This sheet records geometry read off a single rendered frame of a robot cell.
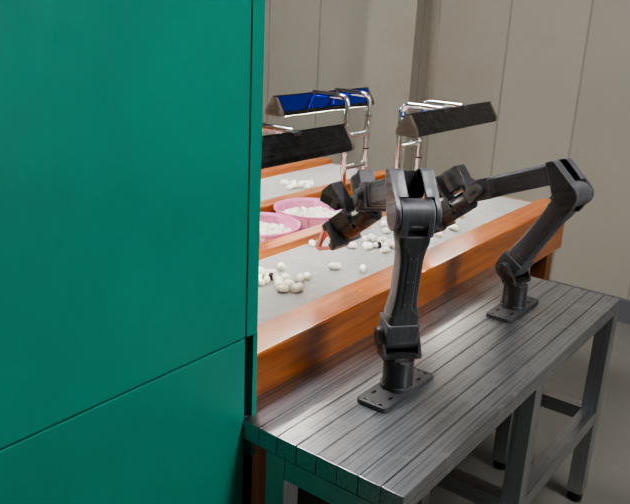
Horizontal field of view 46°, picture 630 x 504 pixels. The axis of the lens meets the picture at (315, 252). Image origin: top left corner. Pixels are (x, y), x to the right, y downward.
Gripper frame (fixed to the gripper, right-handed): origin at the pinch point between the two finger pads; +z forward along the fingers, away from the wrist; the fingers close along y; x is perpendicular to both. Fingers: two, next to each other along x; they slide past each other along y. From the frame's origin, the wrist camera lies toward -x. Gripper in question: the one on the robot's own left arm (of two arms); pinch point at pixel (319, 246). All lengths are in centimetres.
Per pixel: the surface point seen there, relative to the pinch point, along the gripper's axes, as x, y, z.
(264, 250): -9.6, -9.7, 26.2
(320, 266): 2.1, -15.8, 16.1
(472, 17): -92, -230, 25
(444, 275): 20.6, -38.3, -3.3
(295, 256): -4.5, -17.6, 24.0
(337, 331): 20.6, 13.2, -3.7
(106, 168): -13, 77, -37
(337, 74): -118, -229, 113
